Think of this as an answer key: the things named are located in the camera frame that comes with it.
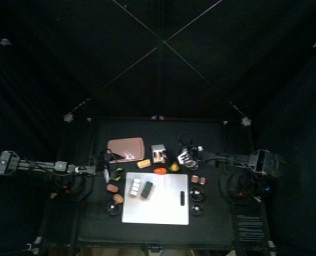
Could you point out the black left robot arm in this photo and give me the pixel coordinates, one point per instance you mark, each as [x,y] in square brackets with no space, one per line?
[35,165]

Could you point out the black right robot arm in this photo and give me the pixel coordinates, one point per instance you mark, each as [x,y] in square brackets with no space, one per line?
[249,161]

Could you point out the red food piece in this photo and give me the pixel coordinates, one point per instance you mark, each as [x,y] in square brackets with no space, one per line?
[113,188]

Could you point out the red and white toy block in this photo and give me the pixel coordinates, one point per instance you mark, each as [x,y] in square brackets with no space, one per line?
[198,180]

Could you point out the white toy sushi block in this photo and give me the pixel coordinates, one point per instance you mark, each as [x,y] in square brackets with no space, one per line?
[135,187]

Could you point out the white toy knife block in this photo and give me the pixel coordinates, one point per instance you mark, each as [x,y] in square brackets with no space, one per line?
[158,153]

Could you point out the tan toy food piece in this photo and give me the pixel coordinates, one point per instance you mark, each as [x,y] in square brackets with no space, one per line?
[118,198]

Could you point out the yellow orange toy food block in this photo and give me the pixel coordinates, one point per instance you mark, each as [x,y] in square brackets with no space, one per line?
[143,163]

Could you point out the brown toy tray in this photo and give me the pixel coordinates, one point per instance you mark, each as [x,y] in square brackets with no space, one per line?
[129,148]

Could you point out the green toy sushi roll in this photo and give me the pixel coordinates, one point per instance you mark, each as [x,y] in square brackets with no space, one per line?
[146,190]

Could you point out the small black toy bowl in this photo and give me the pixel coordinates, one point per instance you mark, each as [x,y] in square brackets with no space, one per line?
[113,207]

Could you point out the small metal toy pot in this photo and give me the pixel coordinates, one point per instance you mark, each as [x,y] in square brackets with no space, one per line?
[197,194]
[197,208]

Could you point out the black toy knife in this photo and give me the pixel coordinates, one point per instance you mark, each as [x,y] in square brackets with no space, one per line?
[182,198]

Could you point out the white cutting board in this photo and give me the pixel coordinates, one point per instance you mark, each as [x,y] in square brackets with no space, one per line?
[161,210]

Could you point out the black panel with white text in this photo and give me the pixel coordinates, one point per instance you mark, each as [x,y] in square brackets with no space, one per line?
[249,228]

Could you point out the vertical metal frame pole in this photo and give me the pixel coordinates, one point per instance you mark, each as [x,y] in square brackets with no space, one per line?
[160,83]

